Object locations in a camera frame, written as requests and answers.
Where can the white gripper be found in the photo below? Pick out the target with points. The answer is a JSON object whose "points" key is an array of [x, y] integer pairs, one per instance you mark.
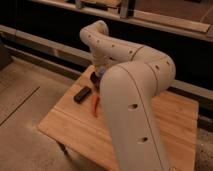
{"points": [[101, 61]]}

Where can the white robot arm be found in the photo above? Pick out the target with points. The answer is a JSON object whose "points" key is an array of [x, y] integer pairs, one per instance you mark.
{"points": [[131, 75]]}

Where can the dark red ceramic bowl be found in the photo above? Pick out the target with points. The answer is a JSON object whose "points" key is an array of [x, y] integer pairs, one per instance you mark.
{"points": [[95, 80]]}

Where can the black rectangular block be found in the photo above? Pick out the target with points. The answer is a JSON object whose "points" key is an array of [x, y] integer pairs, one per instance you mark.
{"points": [[82, 94]]}

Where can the red chili pepper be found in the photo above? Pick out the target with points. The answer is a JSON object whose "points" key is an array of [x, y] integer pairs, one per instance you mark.
{"points": [[95, 102]]}

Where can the wooden table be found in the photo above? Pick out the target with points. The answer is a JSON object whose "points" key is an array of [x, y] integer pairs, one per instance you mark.
{"points": [[74, 126]]}

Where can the wooden shelf rail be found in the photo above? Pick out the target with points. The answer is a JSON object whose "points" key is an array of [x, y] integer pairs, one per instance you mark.
{"points": [[58, 50]]}

